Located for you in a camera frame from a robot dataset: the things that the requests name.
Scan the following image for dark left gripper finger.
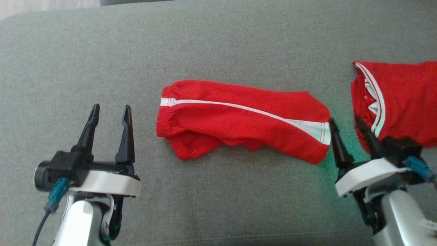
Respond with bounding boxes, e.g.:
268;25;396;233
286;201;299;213
71;104;101;162
114;105;136;165

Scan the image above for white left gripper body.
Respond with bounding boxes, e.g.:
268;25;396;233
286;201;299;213
69;162;142;198

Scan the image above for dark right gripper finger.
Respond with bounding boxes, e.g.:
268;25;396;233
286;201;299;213
328;118;355;168
354;116;387;160

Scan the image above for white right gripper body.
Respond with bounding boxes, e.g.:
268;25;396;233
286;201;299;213
335;158;414;198

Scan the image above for red Bulls basketball jersey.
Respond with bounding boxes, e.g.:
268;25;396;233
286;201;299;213
351;60;437;155

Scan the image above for red shorts with white stripe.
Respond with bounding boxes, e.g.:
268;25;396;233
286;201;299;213
156;79;332;165

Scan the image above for grey sofa seat cushion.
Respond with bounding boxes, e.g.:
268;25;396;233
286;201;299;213
0;0;437;246

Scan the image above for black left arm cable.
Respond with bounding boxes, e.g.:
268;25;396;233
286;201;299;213
32;177;71;246

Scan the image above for white cable label tag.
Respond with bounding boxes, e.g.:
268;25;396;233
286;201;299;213
418;220;437;232

